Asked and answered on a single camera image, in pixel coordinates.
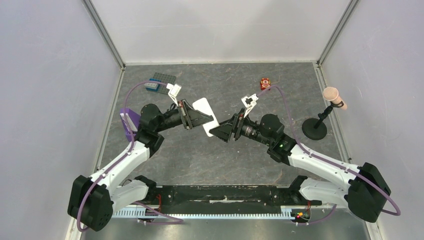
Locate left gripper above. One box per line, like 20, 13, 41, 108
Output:
155, 99, 214, 133

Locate white remote control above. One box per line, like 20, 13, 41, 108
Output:
192, 97, 219, 137

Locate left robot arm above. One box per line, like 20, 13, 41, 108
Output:
67, 97, 218, 232

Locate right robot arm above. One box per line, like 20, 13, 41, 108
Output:
205, 112, 391, 223

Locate grey lego baseplate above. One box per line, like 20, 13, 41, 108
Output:
150, 72, 177, 95

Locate blue lego brick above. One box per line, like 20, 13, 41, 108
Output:
144, 78, 160, 92

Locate purple stand with white device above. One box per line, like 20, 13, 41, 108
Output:
119, 107, 141, 142

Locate red toy block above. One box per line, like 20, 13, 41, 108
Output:
260, 78, 272, 91

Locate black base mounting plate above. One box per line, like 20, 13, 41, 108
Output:
136, 175, 309, 215

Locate pink microphone on black stand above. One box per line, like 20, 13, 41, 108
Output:
301, 86, 348, 141

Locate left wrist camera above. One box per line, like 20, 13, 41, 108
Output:
166, 83, 182, 106

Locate white slotted cable duct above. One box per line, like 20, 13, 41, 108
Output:
112, 205, 295, 220

